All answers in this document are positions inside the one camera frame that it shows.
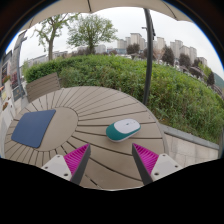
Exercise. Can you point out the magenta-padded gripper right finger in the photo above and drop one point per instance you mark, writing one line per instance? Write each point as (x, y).
(146, 160)

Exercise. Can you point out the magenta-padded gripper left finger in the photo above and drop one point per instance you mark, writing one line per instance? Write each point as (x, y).
(76, 160)

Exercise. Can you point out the white and teal computer mouse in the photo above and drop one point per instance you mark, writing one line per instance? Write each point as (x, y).
(123, 130)

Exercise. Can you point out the blue rectangular mouse pad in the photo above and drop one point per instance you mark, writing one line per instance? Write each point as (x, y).
(33, 128)

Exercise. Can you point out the slatted wooden chair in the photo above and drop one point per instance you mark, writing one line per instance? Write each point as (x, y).
(43, 86)

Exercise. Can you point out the green hedge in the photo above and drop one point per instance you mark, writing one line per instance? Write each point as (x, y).
(116, 73)

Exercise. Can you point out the dark curved parasol pole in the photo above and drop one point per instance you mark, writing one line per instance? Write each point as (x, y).
(149, 66)

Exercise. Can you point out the sparse-leaved slim tree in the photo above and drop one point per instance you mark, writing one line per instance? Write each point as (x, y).
(50, 46)

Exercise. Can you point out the group of apartment buildings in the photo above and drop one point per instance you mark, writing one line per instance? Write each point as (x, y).
(135, 38)

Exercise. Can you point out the round-crowned green tree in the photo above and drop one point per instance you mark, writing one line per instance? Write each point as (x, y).
(90, 31)

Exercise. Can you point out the beige parasol canopy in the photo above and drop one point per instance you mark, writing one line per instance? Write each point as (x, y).
(116, 4)

